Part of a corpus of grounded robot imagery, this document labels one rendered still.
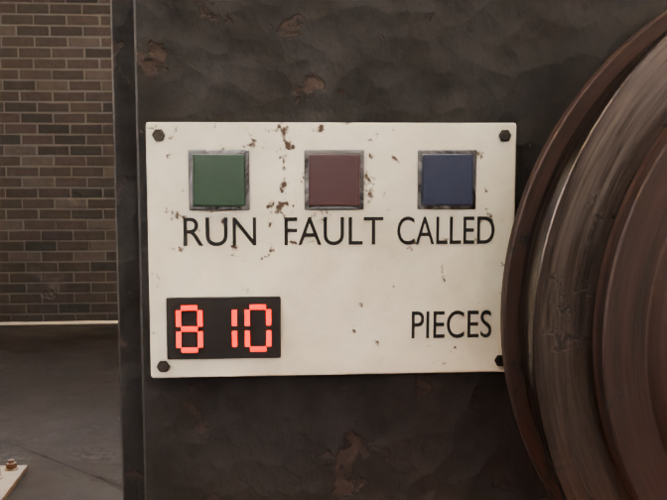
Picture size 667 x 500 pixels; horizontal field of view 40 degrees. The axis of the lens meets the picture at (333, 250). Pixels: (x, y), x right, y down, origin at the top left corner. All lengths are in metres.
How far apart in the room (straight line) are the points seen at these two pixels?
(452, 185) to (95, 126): 6.12
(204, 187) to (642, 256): 0.29
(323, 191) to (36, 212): 6.21
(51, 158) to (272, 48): 6.13
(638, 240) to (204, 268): 0.29
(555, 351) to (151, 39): 0.35
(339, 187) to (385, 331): 0.11
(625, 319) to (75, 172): 6.30
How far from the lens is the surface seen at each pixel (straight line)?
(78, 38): 6.78
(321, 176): 0.64
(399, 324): 0.66
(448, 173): 0.65
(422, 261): 0.66
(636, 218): 0.54
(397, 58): 0.67
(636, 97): 0.55
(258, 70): 0.67
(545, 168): 0.60
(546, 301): 0.54
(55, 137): 6.77
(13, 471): 3.74
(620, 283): 0.54
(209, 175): 0.64
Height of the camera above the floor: 1.22
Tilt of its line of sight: 6 degrees down
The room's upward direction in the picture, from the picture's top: straight up
